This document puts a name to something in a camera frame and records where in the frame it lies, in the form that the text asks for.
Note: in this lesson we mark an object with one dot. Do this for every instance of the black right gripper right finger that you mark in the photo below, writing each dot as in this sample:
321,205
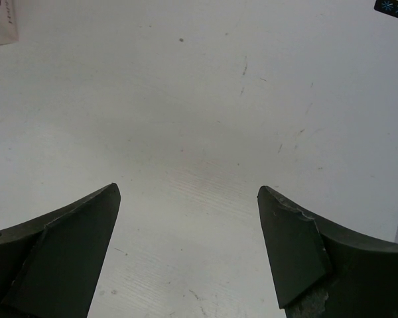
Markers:
322,269

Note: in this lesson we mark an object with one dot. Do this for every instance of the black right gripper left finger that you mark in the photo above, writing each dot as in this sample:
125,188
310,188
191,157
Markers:
50,265

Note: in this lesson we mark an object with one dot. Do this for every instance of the cream paper gift bag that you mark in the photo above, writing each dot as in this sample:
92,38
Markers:
8,25

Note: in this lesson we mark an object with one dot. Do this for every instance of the black blue table label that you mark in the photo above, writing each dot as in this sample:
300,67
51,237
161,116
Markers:
388,7

